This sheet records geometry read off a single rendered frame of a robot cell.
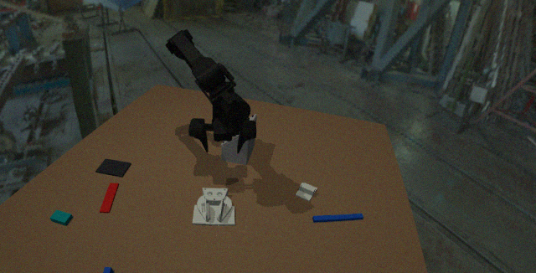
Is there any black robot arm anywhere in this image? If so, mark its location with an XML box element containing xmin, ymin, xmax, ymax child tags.
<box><xmin>165</xmin><ymin>29</ymin><xmax>250</xmax><ymax>142</ymax></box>

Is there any blue flat bar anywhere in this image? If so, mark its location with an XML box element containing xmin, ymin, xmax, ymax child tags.
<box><xmin>313</xmin><ymin>213</ymin><xmax>363</xmax><ymax>222</ymax></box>

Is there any small teal flat block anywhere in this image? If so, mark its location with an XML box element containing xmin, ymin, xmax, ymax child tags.
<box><xmin>50</xmin><ymin>210</ymin><xmax>73</xmax><ymax>226</ymax></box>

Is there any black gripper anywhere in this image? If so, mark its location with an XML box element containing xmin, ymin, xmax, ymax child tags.
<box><xmin>188</xmin><ymin>107</ymin><xmax>256</xmax><ymax>154</ymax></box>

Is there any grey metal gear jaw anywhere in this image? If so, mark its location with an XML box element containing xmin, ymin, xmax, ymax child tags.
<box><xmin>197</xmin><ymin>196</ymin><xmax>210</xmax><ymax>222</ymax></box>

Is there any red flat bar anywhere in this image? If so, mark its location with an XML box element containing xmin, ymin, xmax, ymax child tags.
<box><xmin>100</xmin><ymin>183</ymin><xmax>119</xmax><ymax>214</ymax></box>

